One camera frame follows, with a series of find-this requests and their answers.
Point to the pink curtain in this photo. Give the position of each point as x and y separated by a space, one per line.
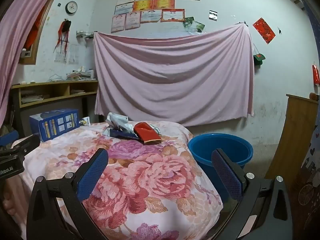
15 42

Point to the metal wall rack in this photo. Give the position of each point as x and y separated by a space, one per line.
83 34

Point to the small black white photo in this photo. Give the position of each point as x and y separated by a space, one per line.
213 15

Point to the pink hanging bed sheet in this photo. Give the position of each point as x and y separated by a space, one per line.
172 75

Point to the round wall clock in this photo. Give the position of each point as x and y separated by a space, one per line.
71 7

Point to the white yellow snack packet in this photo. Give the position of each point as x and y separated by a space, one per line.
85 121

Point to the wooden window frame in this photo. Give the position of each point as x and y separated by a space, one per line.
27 60

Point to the group of wall certificates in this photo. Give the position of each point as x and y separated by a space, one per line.
150 7

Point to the papers in shelf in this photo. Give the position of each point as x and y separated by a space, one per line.
35 98

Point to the blue cardboard box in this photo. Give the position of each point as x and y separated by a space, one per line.
55 125

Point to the red pouch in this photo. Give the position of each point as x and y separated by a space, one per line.
146 132

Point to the red black tassel decoration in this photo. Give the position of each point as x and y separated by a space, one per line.
64 30

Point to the green hat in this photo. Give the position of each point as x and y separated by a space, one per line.
258 59

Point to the red wall poster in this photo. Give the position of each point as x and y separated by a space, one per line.
263 30

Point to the wooden cabinet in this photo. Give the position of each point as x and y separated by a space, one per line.
290 135

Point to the orange cloth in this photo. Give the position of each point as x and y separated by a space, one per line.
33 32

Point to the person's left hand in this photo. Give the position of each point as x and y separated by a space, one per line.
6 206

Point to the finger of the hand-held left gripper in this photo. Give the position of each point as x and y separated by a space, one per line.
26 143
7 138

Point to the white wrapper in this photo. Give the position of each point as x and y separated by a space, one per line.
117 121

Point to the floral blanket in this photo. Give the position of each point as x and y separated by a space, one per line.
150 175

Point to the white wall paper sheet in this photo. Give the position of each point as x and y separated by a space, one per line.
60 56
73 53

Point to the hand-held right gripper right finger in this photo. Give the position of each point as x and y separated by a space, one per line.
227 177

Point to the pile of books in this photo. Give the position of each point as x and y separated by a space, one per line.
80 74

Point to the dark blue packet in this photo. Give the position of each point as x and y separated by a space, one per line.
122 134

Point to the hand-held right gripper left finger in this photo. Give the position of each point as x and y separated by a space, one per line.
92 175

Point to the red hanging bag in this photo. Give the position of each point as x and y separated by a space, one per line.
316 73

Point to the blue plastic bucket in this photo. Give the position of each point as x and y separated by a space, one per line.
200 150

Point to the green photo print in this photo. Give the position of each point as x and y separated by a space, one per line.
188 22
199 27

